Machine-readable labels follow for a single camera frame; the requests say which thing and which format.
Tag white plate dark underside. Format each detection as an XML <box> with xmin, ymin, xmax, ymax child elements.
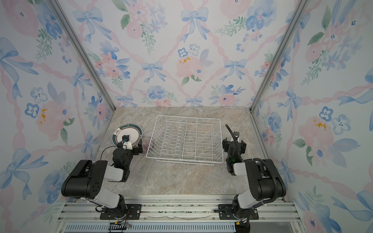
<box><xmin>112</xmin><ymin>124</ymin><xmax>143</xmax><ymax>146</ymax></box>

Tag purple striped bowl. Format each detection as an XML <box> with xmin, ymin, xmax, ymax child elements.
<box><xmin>141</xmin><ymin>137</ymin><xmax>154</xmax><ymax>153</ymax></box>

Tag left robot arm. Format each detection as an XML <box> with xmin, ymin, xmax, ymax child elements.
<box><xmin>61</xmin><ymin>141</ymin><xmax>143</xmax><ymax>221</ymax></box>

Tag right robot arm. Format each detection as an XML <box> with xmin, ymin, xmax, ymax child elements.
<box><xmin>215</xmin><ymin>138</ymin><xmax>287</xmax><ymax>220</ymax></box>

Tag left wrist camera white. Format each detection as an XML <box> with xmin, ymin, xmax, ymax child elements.
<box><xmin>121</xmin><ymin>135</ymin><xmax>133</xmax><ymax>150</ymax></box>

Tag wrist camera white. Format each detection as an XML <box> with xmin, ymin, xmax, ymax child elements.
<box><xmin>232</xmin><ymin>131</ymin><xmax>241</xmax><ymax>144</ymax></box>
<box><xmin>121</xmin><ymin>135</ymin><xmax>133</xmax><ymax>150</ymax></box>

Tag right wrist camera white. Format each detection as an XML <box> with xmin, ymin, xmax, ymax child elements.
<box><xmin>232</xmin><ymin>131</ymin><xmax>241</xmax><ymax>144</ymax></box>

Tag white wire dish rack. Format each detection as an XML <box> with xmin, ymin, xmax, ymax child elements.
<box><xmin>146</xmin><ymin>115</ymin><xmax>223</xmax><ymax>166</ymax></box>

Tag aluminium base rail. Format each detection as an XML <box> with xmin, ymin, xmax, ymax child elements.
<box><xmin>52</xmin><ymin>195</ymin><xmax>306</xmax><ymax>233</ymax></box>

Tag right aluminium corner post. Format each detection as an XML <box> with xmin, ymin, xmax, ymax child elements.
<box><xmin>250</xmin><ymin>0</ymin><xmax>309</xmax><ymax>114</ymax></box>

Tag aluminium corner post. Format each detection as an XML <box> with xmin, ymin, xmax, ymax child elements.
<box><xmin>250</xmin><ymin>0</ymin><xmax>309</xmax><ymax>114</ymax></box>
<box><xmin>46</xmin><ymin>0</ymin><xmax>116</xmax><ymax>111</ymax></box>

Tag left aluminium corner post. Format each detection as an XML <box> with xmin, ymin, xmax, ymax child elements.
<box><xmin>46</xmin><ymin>0</ymin><xmax>116</xmax><ymax>111</ymax></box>

